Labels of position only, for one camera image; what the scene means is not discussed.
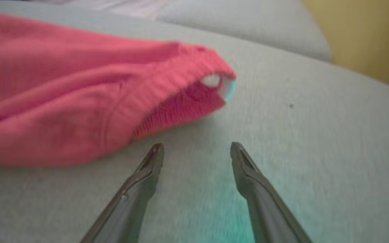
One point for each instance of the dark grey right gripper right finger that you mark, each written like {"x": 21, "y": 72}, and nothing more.
{"x": 268, "y": 212}

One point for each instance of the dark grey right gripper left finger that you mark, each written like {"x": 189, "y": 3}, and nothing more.
{"x": 130, "y": 209}

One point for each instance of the red shorts with white stripes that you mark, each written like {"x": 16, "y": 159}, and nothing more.
{"x": 62, "y": 101}

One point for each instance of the grey sofa seat cushion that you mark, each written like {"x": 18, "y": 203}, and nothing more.
{"x": 316, "y": 135}

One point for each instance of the grey sofa back cushion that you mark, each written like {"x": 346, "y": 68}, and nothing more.
{"x": 248, "y": 23}

